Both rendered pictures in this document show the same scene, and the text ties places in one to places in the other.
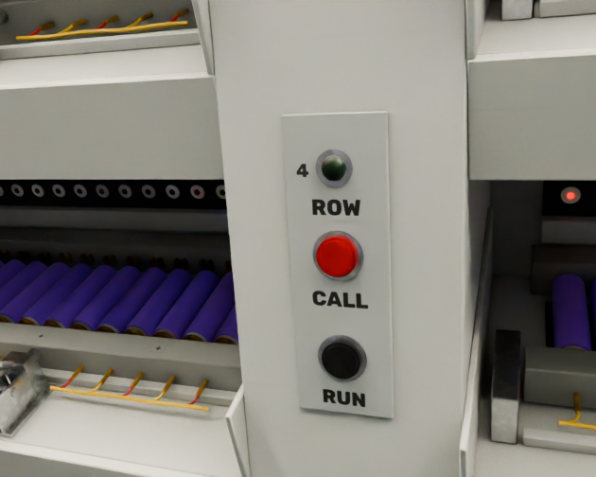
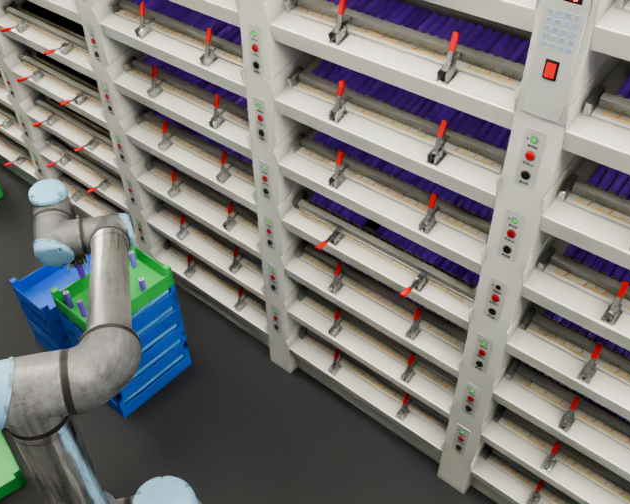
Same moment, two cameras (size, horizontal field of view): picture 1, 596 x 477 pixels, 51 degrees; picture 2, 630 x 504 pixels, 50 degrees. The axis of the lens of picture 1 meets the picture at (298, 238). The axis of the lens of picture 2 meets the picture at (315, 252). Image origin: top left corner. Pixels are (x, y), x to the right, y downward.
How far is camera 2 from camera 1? 1.32 m
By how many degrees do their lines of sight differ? 33
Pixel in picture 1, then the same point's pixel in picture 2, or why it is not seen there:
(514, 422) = (524, 327)
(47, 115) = (448, 252)
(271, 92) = (491, 272)
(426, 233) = (510, 301)
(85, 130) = (455, 257)
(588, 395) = (543, 326)
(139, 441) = (448, 302)
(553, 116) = (533, 296)
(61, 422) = (430, 291)
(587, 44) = (540, 289)
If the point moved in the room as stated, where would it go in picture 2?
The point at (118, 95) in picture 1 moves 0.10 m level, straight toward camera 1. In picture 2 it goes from (464, 257) to (467, 290)
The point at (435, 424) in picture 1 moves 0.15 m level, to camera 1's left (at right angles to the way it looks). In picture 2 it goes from (505, 326) to (439, 309)
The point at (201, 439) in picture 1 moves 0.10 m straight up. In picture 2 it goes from (461, 307) to (467, 277)
